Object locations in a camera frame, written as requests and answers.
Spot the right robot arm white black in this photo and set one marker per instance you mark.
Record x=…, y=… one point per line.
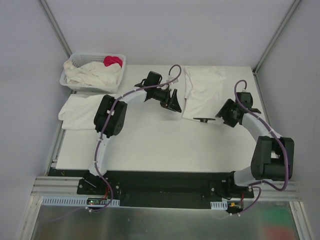
x=273, y=156

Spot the aluminium frame post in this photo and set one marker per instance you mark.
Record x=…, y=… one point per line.
x=55, y=27
x=277, y=34

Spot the left white cable duct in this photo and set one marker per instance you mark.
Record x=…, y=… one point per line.
x=67, y=201

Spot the aluminium rail front right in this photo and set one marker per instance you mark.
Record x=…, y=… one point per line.
x=292, y=193

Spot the white cable duct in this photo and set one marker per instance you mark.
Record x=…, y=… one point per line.
x=67, y=201
x=219, y=205

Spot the cream clothes in basket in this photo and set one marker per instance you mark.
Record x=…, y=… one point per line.
x=92, y=74

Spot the aluminium rail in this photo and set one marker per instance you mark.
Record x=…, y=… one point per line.
x=55, y=186
x=292, y=193

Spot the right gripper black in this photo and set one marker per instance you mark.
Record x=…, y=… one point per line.
x=223, y=113

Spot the left aluminium frame post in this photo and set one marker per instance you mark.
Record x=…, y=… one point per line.
x=55, y=27

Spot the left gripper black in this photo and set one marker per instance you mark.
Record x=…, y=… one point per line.
x=169, y=99

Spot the right aluminium frame post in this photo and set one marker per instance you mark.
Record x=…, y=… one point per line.
x=277, y=34

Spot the aluminium rail front left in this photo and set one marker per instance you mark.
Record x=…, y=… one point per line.
x=55, y=186

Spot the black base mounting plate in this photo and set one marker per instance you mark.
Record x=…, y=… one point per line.
x=155, y=189

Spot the white plastic laundry basket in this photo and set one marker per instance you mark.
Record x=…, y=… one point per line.
x=80, y=58

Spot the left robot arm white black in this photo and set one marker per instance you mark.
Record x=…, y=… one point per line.
x=110, y=118

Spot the right white cable duct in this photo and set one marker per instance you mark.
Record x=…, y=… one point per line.
x=219, y=205

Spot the folded white t shirt stack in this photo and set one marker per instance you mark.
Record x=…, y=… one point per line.
x=79, y=111

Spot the red garment in basket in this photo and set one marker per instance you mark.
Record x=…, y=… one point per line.
x=110, y=60

